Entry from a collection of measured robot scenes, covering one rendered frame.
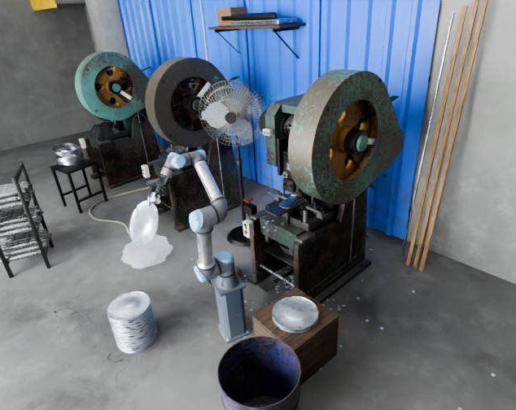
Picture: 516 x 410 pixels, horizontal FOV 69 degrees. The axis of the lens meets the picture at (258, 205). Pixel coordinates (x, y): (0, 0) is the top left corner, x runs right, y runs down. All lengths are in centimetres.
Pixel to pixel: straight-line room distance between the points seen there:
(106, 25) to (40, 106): 234
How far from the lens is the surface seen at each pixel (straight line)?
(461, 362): 291
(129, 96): 531
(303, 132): 211
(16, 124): 858
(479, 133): 332
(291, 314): 244
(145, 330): 284
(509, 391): 288
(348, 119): 243
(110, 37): 723
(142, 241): 241
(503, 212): 346
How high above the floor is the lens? 208
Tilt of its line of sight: 28 degrees down
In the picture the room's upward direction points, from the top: 4 degrees counter-clockwise
